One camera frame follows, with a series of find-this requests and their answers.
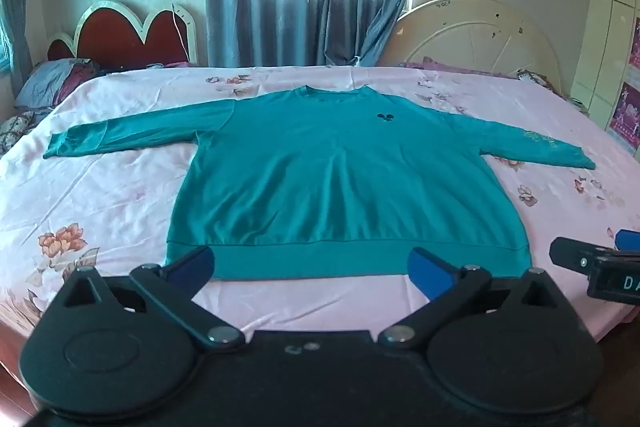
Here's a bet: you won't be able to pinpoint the large purple wall poster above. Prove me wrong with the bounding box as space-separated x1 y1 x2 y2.
607 82 640 140

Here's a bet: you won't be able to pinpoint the small purple wall poster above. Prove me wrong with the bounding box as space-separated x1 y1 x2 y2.
627 17 640 70

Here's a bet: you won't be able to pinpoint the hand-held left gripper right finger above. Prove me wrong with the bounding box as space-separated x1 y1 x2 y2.
377 247 576 351

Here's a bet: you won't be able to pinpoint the lattice-patterned pillow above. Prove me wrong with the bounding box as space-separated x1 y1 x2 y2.
0 109 36 152

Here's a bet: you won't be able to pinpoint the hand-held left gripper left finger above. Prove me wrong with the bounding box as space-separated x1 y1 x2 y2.
52 246 247 353

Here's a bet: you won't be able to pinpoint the red heart-shaped headboard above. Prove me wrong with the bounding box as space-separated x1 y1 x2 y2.
47 0 198 68

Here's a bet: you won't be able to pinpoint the pink blanket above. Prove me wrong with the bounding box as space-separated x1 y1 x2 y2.
400 56 523 82

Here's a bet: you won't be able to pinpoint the dark red folded clothes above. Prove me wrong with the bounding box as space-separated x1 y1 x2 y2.
59 59 103 102

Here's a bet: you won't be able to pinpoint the pink floral bed sheet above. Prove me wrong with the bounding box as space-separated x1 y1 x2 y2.
0 66 640 348

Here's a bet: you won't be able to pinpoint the cream wardrobe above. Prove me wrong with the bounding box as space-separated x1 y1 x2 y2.
570 0 640 132

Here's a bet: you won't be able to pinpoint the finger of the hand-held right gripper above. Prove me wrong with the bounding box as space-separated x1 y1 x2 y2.
615 229 640 253
549 237 619 277

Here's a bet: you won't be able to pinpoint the cream round headboard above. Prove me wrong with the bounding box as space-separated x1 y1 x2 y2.
380 0 562 96

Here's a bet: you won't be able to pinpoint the blue-grey pillow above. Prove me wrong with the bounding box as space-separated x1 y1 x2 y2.
15 58 101 108

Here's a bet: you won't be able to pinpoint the teal long-sleeved sweatshirt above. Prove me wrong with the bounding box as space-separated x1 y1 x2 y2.
42 85 597 282

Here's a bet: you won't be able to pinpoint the patterned cushion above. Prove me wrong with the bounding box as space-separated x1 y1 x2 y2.
516 69 556 88

